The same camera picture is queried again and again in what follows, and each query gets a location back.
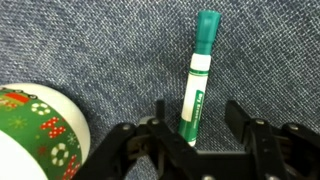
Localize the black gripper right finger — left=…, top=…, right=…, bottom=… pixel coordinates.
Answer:
left=224, top=99, right=320, bottom=180

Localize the green whiteboard marker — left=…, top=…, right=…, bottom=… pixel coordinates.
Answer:
left=177, top=9, right=222, bottom=148

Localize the blue denim tablecloth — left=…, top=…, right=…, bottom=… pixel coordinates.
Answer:
left=0, top=0, right=320, bottom=180

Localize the white cup green christmas band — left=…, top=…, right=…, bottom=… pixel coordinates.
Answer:
left=0, top=83, right=92, bottom=180

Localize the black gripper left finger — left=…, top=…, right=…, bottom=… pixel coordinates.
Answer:
left=73, top=99, right=198, bottom=180

